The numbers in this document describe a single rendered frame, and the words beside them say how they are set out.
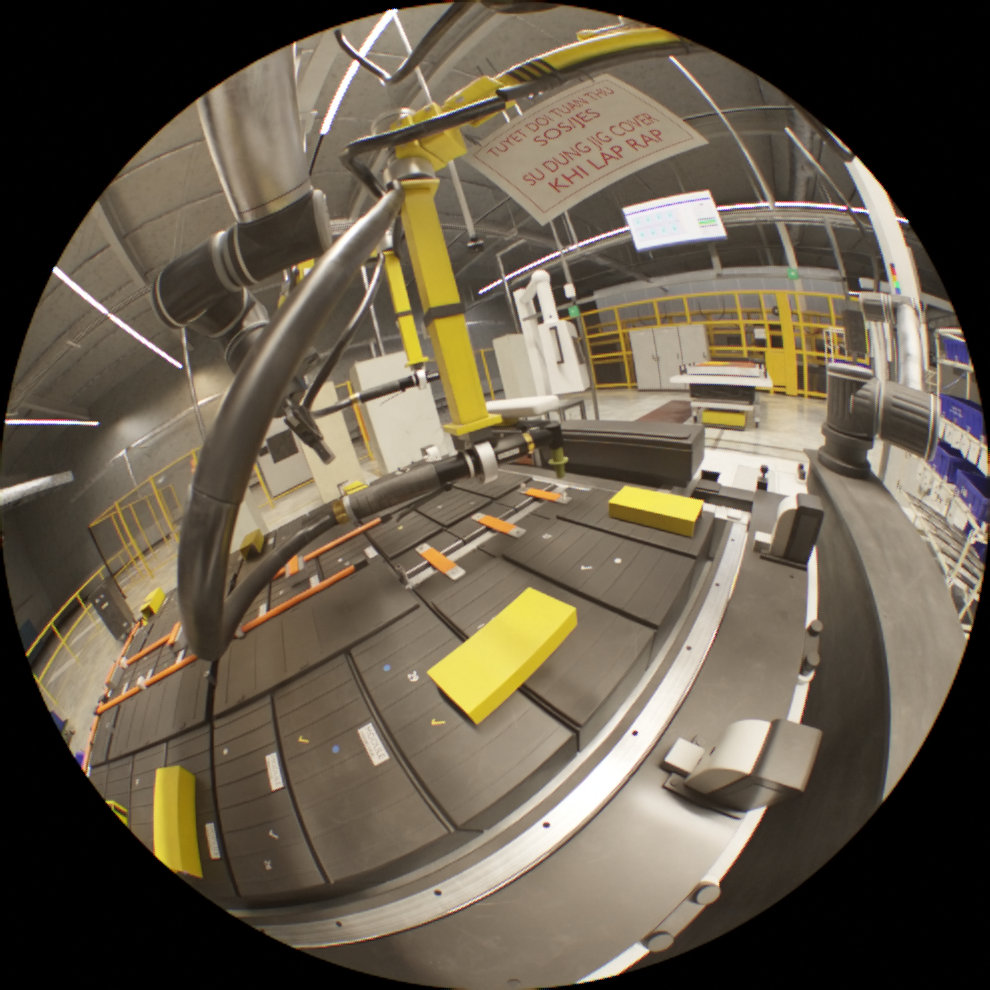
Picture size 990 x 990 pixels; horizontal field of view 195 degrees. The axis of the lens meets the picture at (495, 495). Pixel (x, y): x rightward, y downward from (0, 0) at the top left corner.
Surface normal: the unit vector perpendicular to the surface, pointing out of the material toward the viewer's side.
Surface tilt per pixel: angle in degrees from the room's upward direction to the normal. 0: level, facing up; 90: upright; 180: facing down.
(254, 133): 151
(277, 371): 106
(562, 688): 0
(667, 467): 90
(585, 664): 0
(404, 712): 0
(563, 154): 90
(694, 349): 90
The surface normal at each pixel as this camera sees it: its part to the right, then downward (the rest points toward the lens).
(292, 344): 0.97, 0.12
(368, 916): -0.22, -0.89
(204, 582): 0.77, 0.47
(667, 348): -0.75, 0.41
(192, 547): 0.47, 0.14
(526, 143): -0.40, 0.45
